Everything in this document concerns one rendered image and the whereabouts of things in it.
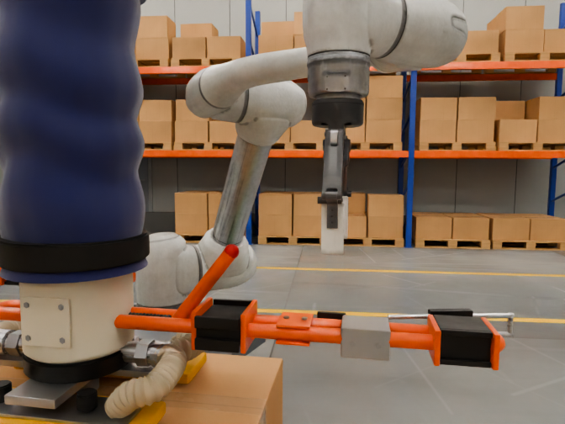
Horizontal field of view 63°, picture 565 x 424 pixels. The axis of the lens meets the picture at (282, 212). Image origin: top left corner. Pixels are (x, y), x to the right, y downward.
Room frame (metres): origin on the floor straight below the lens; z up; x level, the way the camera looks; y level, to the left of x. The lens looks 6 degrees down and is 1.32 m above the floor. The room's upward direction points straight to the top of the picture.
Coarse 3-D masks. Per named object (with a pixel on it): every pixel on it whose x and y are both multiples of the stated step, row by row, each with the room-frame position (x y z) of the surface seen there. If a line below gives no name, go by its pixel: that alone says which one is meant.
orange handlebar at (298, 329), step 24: (0, 312) 0.73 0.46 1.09; (144, 312) 0.73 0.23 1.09; (168, 312) 0.73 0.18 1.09; (288, 312) 0.71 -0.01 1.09; (264, 336) 0.66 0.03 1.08; (288, 336) 0.65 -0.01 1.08; (312, 336) 0.64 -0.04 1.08; (336, 336) 0.64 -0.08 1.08; (408, 336) 0.63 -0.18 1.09; (432, 336) 0.62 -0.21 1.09
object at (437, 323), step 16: (432, 320) 0.65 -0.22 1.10; (448, 320) 0.65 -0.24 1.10; (464, 320) 0.65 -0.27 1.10; (480, 320) 0.65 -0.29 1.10; (448, 336) 0.61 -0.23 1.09; (464, 336) 0.60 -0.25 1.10; (480, 336) 0.60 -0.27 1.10; (496, 336) 0.59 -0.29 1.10; (432, 352) 0.62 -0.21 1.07; (448, 352) 0.61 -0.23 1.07; (464, 352) 0.61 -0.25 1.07; (480, 352) 0.61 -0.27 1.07; (496, 352) 0.59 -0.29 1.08; (496, 368) 0.59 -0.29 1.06
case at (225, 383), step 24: (216, 360) 0.87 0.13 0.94; (240, 360) 0.87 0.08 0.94; (264, 360) 0.87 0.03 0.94; (120, 384) 0.77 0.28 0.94; (192, 384) 0.77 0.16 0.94; (216, 384) 0.77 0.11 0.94; (240, 384) 0.77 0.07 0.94; (264, 384) 0.77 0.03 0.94; (168, 408) 0.69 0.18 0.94; (192, 408) 0.69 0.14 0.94; (216, 408) 0.69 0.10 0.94; (240, 408) 0.69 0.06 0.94; (264, 408) 0.70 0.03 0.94
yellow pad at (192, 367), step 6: (204, 354) 0.84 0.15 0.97; (192, 360) 0.81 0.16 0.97; (198, 360) 0.81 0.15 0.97; (204, 360) 0.84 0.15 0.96; (186, 366) 0.79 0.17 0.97; (192, 366) 0.79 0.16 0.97; (198, 366) 0.81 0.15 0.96; (186, 372) 0.76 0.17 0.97; (192, 372) 0.77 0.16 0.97; (120, 378) 0.78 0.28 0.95; (126, 378) 0.77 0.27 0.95; (132, 378) 0.77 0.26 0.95; (186, 378) 0.76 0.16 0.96; (192, 378) 0.77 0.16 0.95
